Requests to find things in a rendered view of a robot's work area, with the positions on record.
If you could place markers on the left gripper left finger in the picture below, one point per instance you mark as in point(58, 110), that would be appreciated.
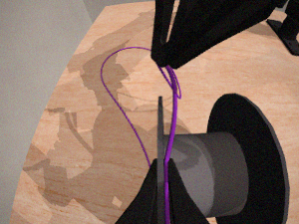
point(144, 205)

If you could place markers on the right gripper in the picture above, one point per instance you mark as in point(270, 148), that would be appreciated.
point(205, 14)

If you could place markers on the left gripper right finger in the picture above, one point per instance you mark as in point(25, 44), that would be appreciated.
point(182, 207)

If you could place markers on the black and grey cable reel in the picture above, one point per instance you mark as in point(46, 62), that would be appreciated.
point(236, 169)

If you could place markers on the purple cable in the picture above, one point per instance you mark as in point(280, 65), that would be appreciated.
point(171, 134)

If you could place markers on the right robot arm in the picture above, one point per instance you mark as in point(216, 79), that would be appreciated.
point(287, 34)

